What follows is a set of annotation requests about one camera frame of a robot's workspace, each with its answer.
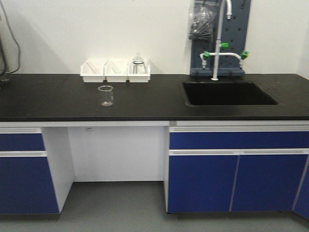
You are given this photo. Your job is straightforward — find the blue cabinet door right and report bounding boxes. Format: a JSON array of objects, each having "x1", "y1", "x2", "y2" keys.
[{"x1": 231, "y1": 154, "x2": 307, "y2": 212}]

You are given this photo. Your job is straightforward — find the white plastic tray left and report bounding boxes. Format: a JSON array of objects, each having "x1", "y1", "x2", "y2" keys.
[{"x1": 80, "y1": 59, "x2": 107, "y2": 83}]

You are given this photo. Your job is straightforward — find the white plastic tray middle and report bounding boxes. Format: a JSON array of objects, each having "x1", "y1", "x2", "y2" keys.
[{"x1": 104, "y1": 59, "x2": 128, "y2": 83}]

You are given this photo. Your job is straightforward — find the white lab faucet green knobs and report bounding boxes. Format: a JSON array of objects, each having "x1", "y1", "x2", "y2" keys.
[{"x1": 199, "y1": 0, "x2": 249, "y2": 81}]

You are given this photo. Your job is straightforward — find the clear glass beaker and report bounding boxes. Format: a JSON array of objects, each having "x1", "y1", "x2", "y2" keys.
[{"x1": 98, "y1": 85, "x2": 113, "y2": 106}]

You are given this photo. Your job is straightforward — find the grey hanging cable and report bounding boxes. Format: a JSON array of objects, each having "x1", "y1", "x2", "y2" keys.
[{"x1": 0, "y1": 4, "x2": 21, "y2": 74}]

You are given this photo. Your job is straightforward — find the blue cabinet door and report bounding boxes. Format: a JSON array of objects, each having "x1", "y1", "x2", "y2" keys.
[
  {"x1": 231, "y1": 154, "x2": 307, "y2": 212},
  {"x1": 0, "y1": 157, "x2": 59, "y2": 214},
  {"x1": 167, "y1": 155, "x2": 238, "y2": 213}
]

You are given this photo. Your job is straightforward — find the blue drawer front right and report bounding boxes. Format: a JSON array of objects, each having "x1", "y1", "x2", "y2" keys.
[{"x1": 169, "y1": 131, "x2": 309, "y2": 149}]

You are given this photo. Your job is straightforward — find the blue cabinet door left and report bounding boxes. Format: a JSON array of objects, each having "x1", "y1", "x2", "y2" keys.
[{"x1": 0, "y1": 157, "x2": 59, "y2": 214}]

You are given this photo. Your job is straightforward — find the white plastic tray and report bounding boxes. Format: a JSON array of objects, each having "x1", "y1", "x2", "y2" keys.
[
  {"x1": 104, "y1": 59, "x2": 128, "y2": 83},
  {"x1": 127, "y1": 59, "x2": 151, "y2": 83},
  {"x1": 80, "y1": 59, "x2": 107, "y2": 83}
]

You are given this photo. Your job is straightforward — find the grey pegboard drying rack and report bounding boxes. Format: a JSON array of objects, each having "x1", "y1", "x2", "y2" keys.
[{"x1": 190, "y1": 0, "x2": 251, "y2": 77}]

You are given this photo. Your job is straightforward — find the bag of black pegs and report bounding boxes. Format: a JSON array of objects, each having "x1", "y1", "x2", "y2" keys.
[{"x1": 188, "y1": 0, "x2": 219, "y2": 41}]

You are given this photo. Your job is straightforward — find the blue drawer front left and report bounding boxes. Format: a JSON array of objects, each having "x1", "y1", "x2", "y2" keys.
[{"x1": 0, "y1": 133, "x2": 45, "y2": 151}]

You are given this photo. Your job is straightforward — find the blue cabinet door middle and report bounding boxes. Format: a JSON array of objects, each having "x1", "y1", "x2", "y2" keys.
[{"x1": 167, "y1": 155, "x2": 238, "y2": 213}]

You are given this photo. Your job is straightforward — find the clear glass flask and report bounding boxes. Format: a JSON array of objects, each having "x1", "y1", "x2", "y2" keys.
[{"x1": 132, "y1": 52, "x2": 146, "y2": 74}]

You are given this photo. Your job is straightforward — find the blue drawer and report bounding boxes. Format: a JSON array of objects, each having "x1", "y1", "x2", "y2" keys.
[
  {"x1": 169, "y1": 131, "x2": 309, "y2": 149},
  {"x1": 0, "y1": 133, "x2": 45, "y2": 151}
]

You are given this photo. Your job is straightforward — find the white plastic tray right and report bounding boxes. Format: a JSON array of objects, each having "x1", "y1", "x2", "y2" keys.
[{"x1": 127, "y1": 59, "x2": 151, "y2": 83}]

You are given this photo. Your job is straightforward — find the black lab sink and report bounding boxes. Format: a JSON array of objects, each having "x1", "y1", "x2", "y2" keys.
[{"x1": 182, "y1": 82, "x2": 278, "y2": 106}]

